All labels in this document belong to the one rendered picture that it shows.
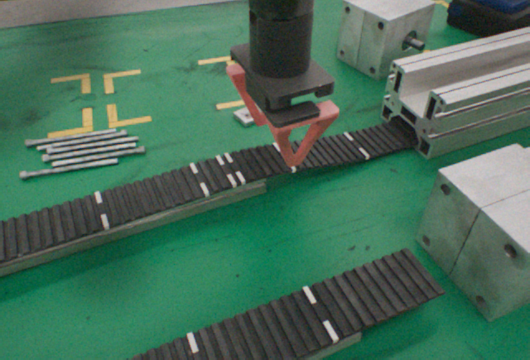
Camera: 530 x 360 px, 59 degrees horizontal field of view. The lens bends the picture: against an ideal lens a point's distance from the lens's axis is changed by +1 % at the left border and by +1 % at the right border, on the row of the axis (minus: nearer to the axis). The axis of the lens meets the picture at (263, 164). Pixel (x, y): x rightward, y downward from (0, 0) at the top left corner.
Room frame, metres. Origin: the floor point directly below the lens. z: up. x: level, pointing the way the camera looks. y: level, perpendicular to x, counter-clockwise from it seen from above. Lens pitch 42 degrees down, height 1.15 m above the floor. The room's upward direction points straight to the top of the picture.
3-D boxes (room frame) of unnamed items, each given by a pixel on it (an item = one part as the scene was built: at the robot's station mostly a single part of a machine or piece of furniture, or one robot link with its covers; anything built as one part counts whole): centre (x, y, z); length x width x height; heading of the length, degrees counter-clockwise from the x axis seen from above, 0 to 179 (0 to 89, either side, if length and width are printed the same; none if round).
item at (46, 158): (0.43, 0.21, 0.78); 0.11 x 0.01 x 0.01; 106
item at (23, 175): (0.40, 0.23, 0.78); 0.11 x 0.01 x 0.01; 105
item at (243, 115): (0.51, 0.01, 0.78); 0.05 x 0.03 x 0.01; 127
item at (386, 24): (0.65, -0.19, 0.83); 0.11 x 0.10 x 0.10; 37
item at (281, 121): (0.37, -0.03, 0.87); 0.07 x 0.07 x 0.09; 25
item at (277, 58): (0.39, -0.02, 0.94); 0.10 x 0.07 x 0.07; 25
